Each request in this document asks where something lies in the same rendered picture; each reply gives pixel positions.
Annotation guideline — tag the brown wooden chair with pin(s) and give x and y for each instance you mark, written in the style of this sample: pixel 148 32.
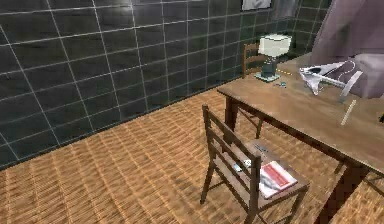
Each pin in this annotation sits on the brown wooden chair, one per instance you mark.
pixel 233 160
pixel 250 59

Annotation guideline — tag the small white object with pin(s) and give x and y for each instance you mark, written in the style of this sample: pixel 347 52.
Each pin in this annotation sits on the small white object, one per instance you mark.
pixel 242 165

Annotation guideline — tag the small teal object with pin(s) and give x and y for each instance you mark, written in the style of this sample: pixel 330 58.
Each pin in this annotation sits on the small teal object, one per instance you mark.
pixel 280 84

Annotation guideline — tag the white shade table lamp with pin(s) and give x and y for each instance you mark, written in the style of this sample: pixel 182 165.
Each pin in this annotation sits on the white shade table lamp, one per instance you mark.
pixel 274 53

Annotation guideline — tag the red and white book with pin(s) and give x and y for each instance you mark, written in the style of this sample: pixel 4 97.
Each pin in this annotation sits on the red and white book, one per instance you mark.
pixel 276 178

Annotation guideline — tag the brown wooden table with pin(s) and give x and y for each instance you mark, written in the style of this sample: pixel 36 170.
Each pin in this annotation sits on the brown wooden table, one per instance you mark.
pixel 300 110

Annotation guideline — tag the white laptop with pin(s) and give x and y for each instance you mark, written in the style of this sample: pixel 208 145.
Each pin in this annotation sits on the white laptop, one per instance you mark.
pixel 328 75

